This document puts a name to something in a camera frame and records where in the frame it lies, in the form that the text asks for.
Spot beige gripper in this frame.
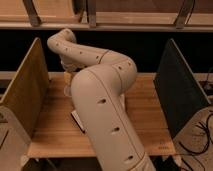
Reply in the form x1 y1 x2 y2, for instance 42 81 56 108
62 63 77 97

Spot left wooden side panel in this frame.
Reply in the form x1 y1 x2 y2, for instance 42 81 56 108
0 38 49 143

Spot white red eraser block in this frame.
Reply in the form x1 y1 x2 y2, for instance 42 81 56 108
71 110 85 133

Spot right dark side panel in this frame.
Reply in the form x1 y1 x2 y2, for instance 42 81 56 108
154 39 211 138

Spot black cables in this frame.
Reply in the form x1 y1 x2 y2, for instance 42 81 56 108
178 111 213 171

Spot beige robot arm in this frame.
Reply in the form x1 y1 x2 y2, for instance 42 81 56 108
47 29 156 171

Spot wooden upper shelf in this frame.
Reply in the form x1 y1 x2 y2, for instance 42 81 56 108
0 0 213 32

